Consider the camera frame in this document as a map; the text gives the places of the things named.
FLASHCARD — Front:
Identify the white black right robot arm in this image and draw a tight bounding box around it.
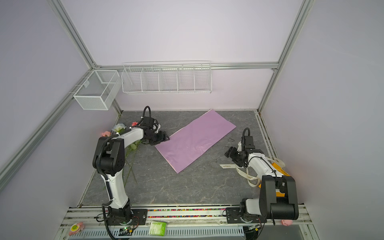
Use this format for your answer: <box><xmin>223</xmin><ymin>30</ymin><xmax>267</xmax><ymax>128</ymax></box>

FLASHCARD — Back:
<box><xmin>225</xmin><ymin>128</ymin><xmax>299</xmax><ymax>223</ymax></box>

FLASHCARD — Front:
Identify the pink green round toy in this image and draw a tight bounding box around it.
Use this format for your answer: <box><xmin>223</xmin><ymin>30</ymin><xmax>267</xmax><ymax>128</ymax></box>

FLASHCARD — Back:
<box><xmin>69</xmin><ymin>222</ymin><xmax>85</xmax><ymax>236</ymax></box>

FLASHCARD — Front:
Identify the cream printed ribbon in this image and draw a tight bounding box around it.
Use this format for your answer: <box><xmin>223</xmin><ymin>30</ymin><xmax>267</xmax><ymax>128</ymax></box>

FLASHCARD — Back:
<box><xmin>220</xmin><ymin>155</ymin><xmax>289</xmax><ymax>188</ymax></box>

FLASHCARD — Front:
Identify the white mesh box basket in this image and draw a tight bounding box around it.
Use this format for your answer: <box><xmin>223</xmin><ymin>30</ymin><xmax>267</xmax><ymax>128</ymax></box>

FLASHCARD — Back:
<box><xmin>74</xmin><ymin>70</ymin><xmax>122</xmax><ymax>111</ymax></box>

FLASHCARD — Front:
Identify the aluminium enclosure frame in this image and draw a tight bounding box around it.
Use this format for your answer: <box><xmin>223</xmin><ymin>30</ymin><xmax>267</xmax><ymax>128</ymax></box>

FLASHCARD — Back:
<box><xmin>0</xmin><ymin>0</ymin><xmax>316</xmax><ymax>208</ymax></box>

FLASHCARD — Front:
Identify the white wire shelf basket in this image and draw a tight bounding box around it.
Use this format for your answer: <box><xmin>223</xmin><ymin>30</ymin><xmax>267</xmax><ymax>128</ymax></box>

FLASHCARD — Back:
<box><xmin>122</xmin><ymin>61</ymin><xmax>213</xmax><ymax>94</ymax></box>

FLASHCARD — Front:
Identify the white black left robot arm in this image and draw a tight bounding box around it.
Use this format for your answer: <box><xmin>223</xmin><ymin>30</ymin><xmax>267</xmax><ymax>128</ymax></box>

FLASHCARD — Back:
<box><xmin>93</xmin><ymin>106</ymin><xmax>170</xmax><ymax>225</ymax></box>

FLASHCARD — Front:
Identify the white vented cable duct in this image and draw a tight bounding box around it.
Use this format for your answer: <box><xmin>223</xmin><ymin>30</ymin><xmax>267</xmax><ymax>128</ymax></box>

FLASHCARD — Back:
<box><xmin>68</xmin><ymin>226</ymin><xmax>245</xmax><ymax>240</ymax></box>

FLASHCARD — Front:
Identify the small pink pig toy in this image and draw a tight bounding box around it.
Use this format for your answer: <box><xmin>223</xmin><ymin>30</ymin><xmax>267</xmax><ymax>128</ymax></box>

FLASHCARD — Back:
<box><xmin>281</xmin><ymin>220</ymin><xmax>293</xmax><ymax>226</ymax></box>

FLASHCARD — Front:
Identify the white fake rose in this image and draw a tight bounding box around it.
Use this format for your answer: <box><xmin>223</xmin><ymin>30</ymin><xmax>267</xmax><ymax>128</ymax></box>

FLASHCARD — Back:
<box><xmin>112</xmin><ymin>124</ymin><xmax>127</xmax><ymax>134</ymax></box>

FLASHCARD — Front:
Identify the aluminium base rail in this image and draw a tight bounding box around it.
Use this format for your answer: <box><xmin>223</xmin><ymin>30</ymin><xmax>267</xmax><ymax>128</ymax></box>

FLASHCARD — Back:
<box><xmin>59</xmin><ymin>204</ymin><xmax>313</xmax><ymax>229</ymax></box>

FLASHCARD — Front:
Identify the yellow snack bag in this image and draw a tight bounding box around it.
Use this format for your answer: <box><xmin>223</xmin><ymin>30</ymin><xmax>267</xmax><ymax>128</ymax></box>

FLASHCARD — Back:
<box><xmin>259</xmin><ymin>161</ymin><xmax>290</xmax><ymax>197</ymax></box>

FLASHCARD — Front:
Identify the pink purple wrapping paper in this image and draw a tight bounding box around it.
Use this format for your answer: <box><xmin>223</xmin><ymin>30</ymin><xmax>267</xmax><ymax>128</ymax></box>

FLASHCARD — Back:
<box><xmin>156</xmin><ymin>110</ymin><xmax>236</xmax><ymax>173</ymax></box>

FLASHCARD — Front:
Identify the green small packet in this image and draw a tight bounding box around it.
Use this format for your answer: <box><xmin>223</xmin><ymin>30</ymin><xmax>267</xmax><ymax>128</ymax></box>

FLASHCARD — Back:
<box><xmin>149</xmin><ymin>221</ymin><xmax>167</xmax><ymax>237</ymax></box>

